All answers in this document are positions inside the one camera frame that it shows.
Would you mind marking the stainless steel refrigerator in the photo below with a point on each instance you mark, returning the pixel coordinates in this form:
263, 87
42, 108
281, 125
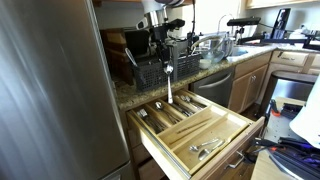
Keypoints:
58, 116

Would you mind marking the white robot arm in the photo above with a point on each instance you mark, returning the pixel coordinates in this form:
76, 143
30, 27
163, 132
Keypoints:
155, 20

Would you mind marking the small white ramekin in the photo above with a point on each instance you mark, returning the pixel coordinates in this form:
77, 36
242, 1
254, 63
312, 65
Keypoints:
204, 63

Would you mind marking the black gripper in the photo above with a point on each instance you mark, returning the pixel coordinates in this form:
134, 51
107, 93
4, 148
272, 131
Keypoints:
159, 36

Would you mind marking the wooden cutlery tray organizer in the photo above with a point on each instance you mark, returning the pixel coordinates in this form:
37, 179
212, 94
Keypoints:
193, 128

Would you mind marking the wooden chopstick lower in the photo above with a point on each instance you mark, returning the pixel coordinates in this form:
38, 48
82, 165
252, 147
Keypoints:
187, 134

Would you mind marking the wooden chopstick upper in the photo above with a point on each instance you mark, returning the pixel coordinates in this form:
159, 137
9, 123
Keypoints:
193, 125

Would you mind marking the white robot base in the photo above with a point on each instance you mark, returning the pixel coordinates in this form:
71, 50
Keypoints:
307, 123

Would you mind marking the silver spoon in drawer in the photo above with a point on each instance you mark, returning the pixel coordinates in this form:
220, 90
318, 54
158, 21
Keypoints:
160, 107

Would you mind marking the black camera tripod stand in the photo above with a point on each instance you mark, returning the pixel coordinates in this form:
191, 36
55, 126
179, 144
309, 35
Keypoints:
307, 39

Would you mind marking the wooden chopstick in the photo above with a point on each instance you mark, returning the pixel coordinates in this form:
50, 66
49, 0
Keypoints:
193, 125
187, 134

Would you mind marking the dark grey utensil holder basket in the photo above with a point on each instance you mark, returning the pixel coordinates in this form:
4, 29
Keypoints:
149, 74

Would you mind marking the stainless dishwasher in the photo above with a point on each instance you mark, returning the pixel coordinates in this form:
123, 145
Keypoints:
216, 87

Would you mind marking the knives bundle in drawer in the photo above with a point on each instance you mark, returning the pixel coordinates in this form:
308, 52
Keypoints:
181, 109

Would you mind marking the open wooden cutlery drawer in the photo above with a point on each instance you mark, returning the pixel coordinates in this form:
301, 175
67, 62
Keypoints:
196, 133

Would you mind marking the spoon left in holder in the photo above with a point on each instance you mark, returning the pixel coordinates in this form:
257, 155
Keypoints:
130, 56

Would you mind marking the forks bundle in drawer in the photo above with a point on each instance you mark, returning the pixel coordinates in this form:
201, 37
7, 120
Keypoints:
155, 124

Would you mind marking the wooden cutting boards stack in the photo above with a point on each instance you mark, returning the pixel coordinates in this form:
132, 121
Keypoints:
115, 41

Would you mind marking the glass mixing bowl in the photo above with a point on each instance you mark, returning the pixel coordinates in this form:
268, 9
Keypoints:
213, 47

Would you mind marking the small silver spoon front compartment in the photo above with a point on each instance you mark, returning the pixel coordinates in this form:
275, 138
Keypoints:
196, 148

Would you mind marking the silver spoon from holder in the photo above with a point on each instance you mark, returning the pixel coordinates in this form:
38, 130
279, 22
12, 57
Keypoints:
168, 70

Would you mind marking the metal drawer handle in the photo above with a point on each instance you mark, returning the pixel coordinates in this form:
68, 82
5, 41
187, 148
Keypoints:
238, 162

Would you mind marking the wooden lower cabinet doors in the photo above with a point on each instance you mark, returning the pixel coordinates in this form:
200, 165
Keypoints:
248, 79

